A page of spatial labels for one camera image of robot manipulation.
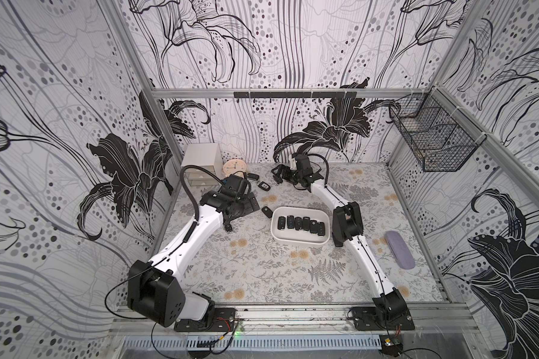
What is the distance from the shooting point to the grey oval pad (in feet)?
2.75

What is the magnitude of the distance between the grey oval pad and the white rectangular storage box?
0.26 m

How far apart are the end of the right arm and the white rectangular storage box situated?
0.13 m

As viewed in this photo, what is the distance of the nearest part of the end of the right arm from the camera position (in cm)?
91

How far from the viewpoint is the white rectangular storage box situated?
0.91 meters

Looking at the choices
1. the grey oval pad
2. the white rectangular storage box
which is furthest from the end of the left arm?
the grey oval pad

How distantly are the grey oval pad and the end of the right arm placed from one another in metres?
0.39
